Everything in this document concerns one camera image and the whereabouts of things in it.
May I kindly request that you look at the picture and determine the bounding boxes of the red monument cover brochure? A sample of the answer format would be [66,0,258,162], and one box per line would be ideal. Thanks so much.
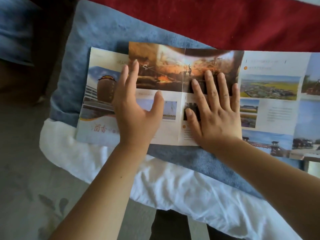
[128,42,320,163]

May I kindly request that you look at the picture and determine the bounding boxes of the person's left forearm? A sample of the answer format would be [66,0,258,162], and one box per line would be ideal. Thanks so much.
[49,143,150,240]

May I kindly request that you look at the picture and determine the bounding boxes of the person's right hand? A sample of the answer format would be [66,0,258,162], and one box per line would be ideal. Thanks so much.
[185,70,242,154]

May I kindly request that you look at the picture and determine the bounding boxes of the person's right forearm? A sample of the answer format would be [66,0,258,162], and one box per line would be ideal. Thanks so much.
[212,137,320,240]

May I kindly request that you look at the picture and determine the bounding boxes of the pale green leaflet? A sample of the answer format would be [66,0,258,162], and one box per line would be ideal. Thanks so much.
[303,157,320,178]

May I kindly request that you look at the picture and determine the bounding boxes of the person's left hand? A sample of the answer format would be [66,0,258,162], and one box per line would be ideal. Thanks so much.
[112,59,165,149]

